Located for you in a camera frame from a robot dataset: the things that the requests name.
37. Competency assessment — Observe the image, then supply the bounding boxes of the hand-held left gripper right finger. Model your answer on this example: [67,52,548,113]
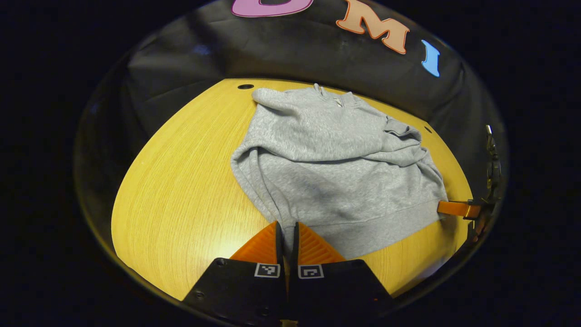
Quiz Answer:
[288,222,395,325]

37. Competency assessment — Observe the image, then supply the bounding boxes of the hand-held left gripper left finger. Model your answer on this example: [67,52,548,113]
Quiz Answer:
[182,221,288,325]

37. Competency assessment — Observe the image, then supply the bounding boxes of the grey sweatshirt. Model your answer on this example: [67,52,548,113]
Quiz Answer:
[231,83,449,260]

